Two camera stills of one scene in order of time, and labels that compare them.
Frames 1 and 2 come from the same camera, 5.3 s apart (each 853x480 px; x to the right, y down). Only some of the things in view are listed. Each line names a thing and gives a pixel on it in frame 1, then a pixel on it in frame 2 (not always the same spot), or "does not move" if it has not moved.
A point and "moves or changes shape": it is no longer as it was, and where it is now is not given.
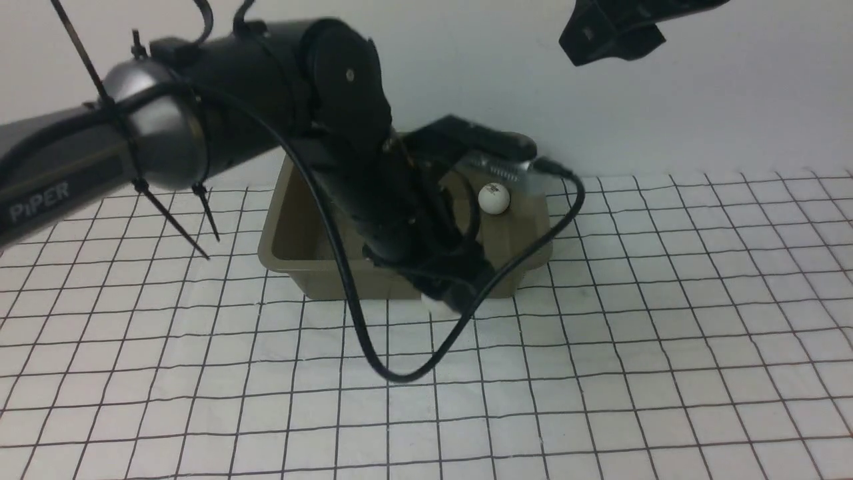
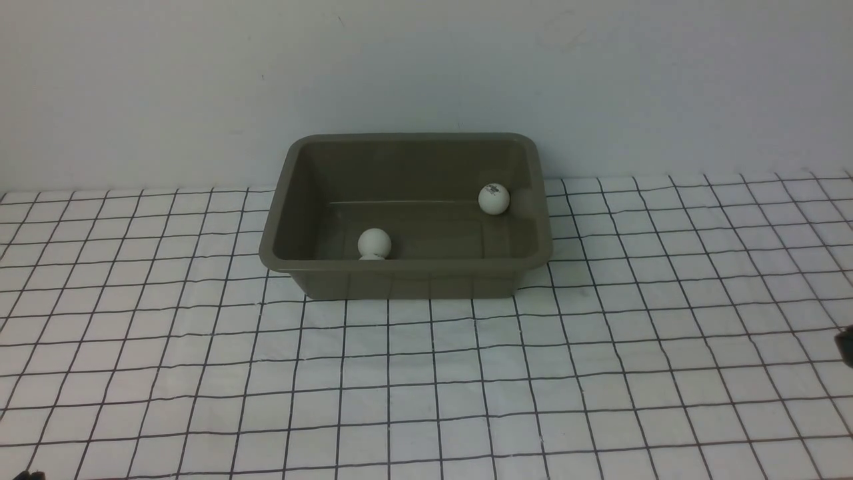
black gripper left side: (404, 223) to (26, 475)
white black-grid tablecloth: (697, 325) does not move
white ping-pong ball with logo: (494, 198) does not move
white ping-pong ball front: (438, 307) moves or changes shape
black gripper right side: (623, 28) to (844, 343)
